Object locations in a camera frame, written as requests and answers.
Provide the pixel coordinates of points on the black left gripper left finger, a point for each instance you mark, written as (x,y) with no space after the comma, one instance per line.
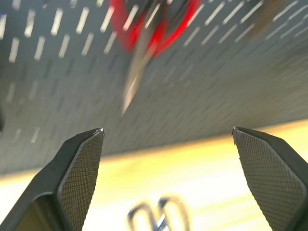
(72,180)

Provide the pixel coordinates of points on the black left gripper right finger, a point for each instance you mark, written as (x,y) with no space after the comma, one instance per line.
(272,178)

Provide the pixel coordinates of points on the grey slotted pegboard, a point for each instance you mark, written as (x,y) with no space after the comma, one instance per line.
(216,91)

